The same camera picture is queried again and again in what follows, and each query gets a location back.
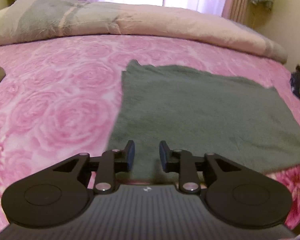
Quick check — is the pink striped curtain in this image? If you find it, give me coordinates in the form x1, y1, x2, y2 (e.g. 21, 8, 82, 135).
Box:
222, 0, 249, 24

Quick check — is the grey printed t-shirt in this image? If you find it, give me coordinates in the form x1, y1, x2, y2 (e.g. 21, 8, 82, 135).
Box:
108, 60, 300, 184

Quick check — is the pink and grey duvet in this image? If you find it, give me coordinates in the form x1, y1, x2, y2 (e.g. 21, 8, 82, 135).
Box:
0, 0, 288, 63

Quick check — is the pink rose bed blanket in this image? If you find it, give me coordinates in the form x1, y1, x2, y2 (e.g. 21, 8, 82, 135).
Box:
0, 35, 300, 232

